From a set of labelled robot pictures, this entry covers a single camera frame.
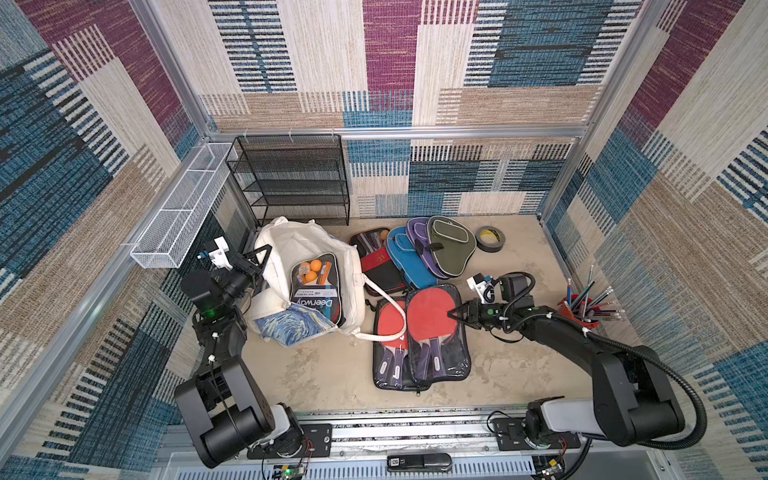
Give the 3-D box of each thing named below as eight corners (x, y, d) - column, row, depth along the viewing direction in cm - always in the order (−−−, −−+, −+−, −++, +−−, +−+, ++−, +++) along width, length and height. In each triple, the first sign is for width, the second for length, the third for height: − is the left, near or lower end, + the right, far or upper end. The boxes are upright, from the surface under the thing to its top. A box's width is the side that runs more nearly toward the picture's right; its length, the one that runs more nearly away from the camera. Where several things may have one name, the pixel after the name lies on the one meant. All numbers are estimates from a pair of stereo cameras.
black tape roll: (478, 252, 113) (480, 248, 111) (473, 231, 120) (475, 226, 118) (506, 252, 113) (508, 248, 111) (499, 231, 120) (501, 226, 118)
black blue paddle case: (412, 302, 100) (414, 289, 94) (381, 246, 116) (380, 232, 109) (436, 292, 103) (439, 279, 96) (402, 239, 118) (403, 224, 111)
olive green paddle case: (432, 281, 103) (434, 271, 98) (426, 225, 119) (427, 214, 115) (479, 281, 103) (483, 271, 98) (467, 225, 119) (469, 214, 115)
